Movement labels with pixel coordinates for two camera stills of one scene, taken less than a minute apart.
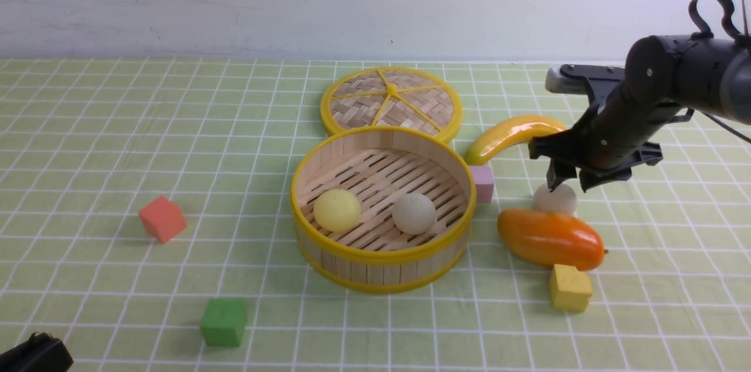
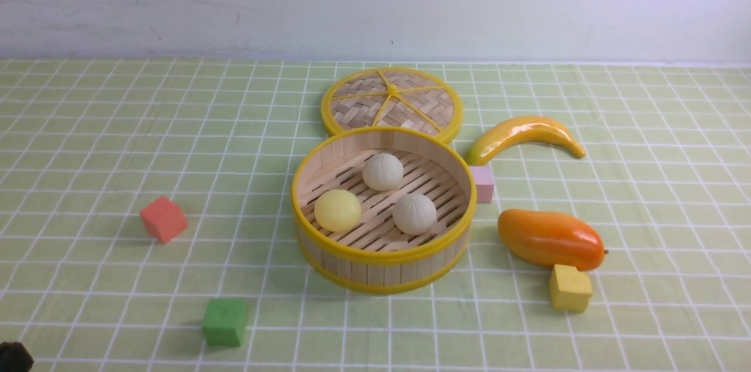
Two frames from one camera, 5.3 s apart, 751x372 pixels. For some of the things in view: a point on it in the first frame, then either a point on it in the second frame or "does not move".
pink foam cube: (484, 182) does not move
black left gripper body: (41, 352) to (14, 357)
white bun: (413, 213) does not move
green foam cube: (224, 322) does not move
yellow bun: (337, 210) does not move
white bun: (562, 199) to (382, 172)
